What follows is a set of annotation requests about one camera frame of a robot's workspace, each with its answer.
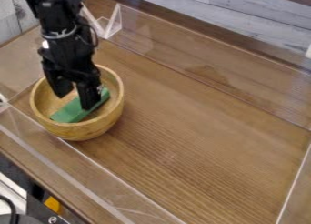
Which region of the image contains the black cable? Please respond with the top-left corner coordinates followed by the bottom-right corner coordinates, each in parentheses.
top-left (0, 195), bottom-right (20, 224)

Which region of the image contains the clear acrylic front barrier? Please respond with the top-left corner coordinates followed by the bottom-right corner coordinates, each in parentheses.
top-left (0, 93), bottom-right (185, 224)

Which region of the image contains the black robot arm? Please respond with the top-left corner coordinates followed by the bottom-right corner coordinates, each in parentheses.
top-left (25, 0), bottom-right (101, 110)

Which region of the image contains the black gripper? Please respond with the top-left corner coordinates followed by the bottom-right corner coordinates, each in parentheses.
top-left (37, 26), bottom-right (101, 110)

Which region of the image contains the yellow black device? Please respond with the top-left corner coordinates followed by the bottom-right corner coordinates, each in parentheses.
top-left (25, 196), bottom-right (71, 224)

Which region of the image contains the clear acrylic corner bracket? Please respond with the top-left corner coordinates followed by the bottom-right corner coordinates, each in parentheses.
top-left (80, 5), bottom-right (123, 39)

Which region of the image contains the green rectangular block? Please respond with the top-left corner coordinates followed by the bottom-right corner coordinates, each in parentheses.
top-left (49, 87), bottom-right (111, 123)

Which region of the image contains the brown wooden bowl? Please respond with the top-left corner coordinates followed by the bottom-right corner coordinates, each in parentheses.
top-left (29, 66), bottom-right (124, 141)

